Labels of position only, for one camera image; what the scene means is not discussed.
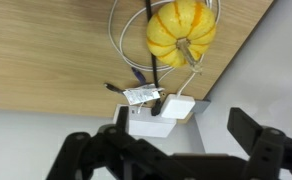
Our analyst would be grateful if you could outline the white paper label tag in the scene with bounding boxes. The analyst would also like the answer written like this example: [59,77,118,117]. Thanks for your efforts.
[122,83,166,106]

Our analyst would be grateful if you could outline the purple plug cable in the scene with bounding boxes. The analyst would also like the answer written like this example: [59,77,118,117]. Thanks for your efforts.
[130,66,147,85]

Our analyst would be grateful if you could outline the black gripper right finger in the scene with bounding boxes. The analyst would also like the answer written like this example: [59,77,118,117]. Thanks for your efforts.
[226,106,292,180]

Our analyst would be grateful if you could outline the white power adapter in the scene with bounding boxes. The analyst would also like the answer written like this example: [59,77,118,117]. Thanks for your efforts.
[159,93,197,120]

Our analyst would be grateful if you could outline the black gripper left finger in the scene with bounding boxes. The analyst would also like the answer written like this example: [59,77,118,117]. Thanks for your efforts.
[45,105,174,180]

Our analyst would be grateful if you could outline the thick black cable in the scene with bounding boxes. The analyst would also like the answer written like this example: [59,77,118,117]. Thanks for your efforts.
[144,0,164,117]

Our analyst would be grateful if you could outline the thin white cable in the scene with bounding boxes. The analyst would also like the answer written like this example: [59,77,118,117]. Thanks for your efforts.
[107,0,222,115]

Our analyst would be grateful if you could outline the small black connector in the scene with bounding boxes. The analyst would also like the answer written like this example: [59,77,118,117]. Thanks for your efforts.
[103,82,126,95]

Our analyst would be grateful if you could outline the yellow orange striped pumpkin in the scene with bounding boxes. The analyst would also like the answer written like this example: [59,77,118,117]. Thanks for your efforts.
[145,0,218,75]

